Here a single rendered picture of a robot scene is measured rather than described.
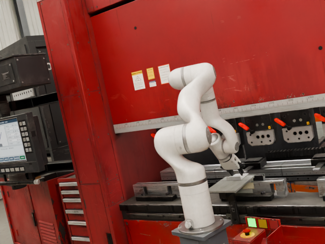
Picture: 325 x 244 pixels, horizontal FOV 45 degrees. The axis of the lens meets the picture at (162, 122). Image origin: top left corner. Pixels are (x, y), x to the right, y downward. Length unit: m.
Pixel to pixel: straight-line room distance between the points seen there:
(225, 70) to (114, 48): 0.80
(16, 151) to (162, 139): 1.24
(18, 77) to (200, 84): 1.17
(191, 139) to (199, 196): 0.23
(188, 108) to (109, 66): 1.14
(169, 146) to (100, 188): 1.17
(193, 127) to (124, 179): 1.32
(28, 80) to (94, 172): 0.72
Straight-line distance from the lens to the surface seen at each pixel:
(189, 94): 1.70
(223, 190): 2.11
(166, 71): 2.41
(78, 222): 3.48
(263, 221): 2.12
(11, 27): 9.25
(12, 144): 2.60
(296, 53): 2.09
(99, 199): 2.69
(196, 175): 1.57
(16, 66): 2.49
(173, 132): 1.55
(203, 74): 1.78
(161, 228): 2.58
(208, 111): 2.01
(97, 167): 2.62
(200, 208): 1.60
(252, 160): 2.53
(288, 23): 2.10
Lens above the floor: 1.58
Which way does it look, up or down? 5 degrees down
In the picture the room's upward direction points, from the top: 11 degrees counter-clockwise
